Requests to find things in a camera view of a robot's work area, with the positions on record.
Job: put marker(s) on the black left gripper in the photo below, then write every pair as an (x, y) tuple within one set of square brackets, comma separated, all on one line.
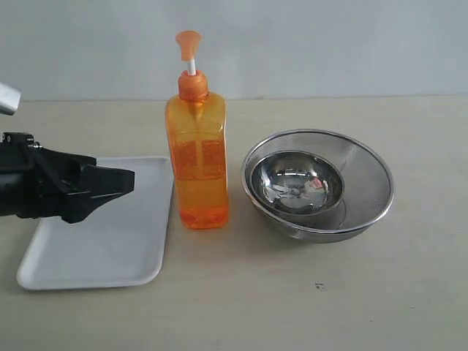
[(38, 182)]

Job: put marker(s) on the orange pump soap bottle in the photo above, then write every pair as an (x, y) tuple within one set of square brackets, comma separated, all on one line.
[(195, 121)]

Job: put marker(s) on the small shiny steel bowl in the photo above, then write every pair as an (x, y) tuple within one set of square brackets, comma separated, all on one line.
[(297, 186)]

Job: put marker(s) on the steel mesh strainer bowl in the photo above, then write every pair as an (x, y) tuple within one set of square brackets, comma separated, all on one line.
[(368, 184)]

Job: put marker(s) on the white rectangular plastic tray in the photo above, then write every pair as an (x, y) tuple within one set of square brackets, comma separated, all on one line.
[(120, 244)]

